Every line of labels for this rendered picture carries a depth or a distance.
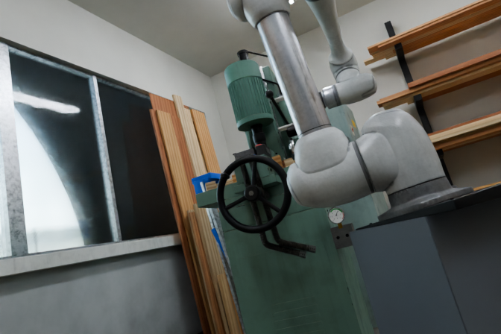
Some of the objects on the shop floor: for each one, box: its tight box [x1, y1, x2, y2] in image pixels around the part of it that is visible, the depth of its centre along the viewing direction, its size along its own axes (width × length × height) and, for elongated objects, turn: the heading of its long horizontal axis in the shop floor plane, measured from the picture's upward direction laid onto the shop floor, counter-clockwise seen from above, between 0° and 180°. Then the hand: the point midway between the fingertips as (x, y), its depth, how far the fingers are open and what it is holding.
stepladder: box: [192, 172, 246, 334], centre depth 251 cm, size 27×25×116 cm
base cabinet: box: [223, 207, 374, 334], centre depth 174 cm, size 45×58×71 cm
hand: (277, 115), depth 163 cm, fingers open, 13 cm apart
